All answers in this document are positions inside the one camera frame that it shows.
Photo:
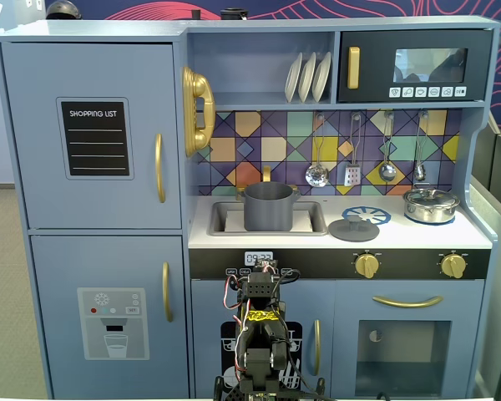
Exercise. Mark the gray round lid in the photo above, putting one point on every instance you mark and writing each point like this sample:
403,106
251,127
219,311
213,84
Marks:
350,233

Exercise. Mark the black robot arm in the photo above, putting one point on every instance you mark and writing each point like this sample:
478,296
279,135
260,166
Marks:
259,288

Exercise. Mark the steel pot with lid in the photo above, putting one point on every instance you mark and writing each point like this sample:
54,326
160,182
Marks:
430,209

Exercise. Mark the gold faucet knob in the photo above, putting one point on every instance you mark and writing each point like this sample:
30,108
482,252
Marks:
296,188
239,192

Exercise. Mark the gray plastic pot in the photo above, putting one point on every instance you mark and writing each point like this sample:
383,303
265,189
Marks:
269,209

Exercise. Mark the gold faucet spout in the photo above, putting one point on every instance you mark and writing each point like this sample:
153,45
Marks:
266,173

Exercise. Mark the gray sink basin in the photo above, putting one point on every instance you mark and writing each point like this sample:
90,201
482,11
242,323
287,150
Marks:
217,217

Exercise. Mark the steel skimmer spoon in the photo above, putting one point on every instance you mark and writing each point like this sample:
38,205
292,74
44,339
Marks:
317,175

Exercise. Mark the steel slotted spatula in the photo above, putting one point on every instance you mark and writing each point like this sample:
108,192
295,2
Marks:
352,175

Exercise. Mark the gold toy telephone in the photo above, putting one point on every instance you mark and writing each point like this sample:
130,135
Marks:
200,100

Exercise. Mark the blue dishwasher door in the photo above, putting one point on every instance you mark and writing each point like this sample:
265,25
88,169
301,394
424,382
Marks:
204,305

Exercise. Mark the gray toy plate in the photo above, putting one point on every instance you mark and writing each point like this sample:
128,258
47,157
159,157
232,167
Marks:
292,79
321,77
307,79

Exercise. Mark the gold stove knob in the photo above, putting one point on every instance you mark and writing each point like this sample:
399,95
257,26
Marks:
454,266
367,266

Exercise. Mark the steel ladle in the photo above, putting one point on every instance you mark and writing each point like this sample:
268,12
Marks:
387,172

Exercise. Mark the black shopping list chalkboard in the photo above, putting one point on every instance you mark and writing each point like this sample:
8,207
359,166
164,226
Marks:
96,146

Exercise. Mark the blue oven door with window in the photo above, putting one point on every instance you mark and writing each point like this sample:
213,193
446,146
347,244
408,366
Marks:
346,334

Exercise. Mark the silver whisk utensil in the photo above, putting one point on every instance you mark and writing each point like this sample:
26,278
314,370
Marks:
420,171

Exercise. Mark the black round container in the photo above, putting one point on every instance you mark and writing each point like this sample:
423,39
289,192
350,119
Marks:
233,13

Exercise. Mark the black toy microwave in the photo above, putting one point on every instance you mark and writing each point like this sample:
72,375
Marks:
376,54

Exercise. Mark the small black cylinder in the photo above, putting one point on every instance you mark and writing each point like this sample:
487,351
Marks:
195,14

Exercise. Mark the blue fridge door with dispenser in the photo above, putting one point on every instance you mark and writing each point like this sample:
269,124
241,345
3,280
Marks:
58,271

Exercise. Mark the blue wooden toy kitchen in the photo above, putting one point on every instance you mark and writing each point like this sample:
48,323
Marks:
100,31

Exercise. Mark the tall blue fridge door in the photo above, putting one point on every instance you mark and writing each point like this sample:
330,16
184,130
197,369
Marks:
33,125

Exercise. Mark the black helmet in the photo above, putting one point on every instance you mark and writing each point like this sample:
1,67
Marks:
62,10

